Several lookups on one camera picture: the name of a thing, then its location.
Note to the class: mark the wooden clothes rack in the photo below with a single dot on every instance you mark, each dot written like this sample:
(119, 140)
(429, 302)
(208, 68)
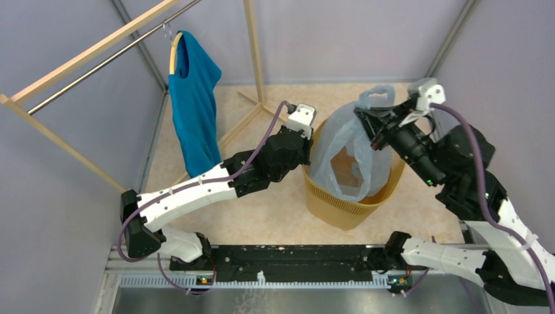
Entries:
(109, 118)

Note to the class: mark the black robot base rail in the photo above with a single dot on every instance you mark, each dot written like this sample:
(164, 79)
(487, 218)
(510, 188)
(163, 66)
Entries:
(295, 263)

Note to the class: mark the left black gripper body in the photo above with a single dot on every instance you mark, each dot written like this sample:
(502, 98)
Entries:
(304, 155)

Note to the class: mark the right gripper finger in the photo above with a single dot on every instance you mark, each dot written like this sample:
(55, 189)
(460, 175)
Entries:
(383, 115)
(376, 130)

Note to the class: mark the yellow plastic trash bin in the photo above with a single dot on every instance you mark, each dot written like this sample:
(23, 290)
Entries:
(347, 215)

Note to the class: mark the blue t-shirt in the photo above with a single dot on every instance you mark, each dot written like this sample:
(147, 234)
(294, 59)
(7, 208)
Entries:
(194, 108)

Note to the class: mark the light blue plastic trash bag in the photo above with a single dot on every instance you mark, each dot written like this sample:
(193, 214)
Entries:
(342, 161)

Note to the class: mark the white toothed cable duct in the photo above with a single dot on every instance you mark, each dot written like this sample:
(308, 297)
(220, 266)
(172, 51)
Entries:
(143, 280)

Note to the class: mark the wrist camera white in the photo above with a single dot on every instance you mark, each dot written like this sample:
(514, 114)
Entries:
(301, 118)
(423, 93)

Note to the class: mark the wooden clothes hanger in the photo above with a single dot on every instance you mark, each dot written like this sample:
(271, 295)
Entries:
(173, 53)

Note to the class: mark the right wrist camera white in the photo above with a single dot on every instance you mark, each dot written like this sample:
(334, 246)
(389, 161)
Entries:
(423, 93)

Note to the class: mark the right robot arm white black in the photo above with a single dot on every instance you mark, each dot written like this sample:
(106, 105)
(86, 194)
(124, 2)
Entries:
(515, 268)

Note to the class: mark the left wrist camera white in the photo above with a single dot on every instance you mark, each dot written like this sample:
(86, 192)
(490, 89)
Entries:
(301, 118)

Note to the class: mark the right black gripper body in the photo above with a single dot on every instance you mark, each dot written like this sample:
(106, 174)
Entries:
(408, 142)

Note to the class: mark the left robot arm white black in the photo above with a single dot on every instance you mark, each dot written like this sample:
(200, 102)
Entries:
(146, 217)

